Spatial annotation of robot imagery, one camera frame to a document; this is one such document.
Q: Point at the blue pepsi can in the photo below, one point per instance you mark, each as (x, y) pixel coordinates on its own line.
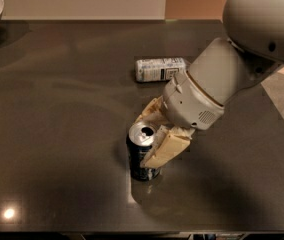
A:
(139, 141)

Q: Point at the clear plastic bottle white label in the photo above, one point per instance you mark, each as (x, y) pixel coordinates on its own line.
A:
(158, 69)

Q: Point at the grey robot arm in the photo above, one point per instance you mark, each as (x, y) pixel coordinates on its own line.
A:
(252, 50)

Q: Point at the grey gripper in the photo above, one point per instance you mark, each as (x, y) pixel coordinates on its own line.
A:
(191, 103)

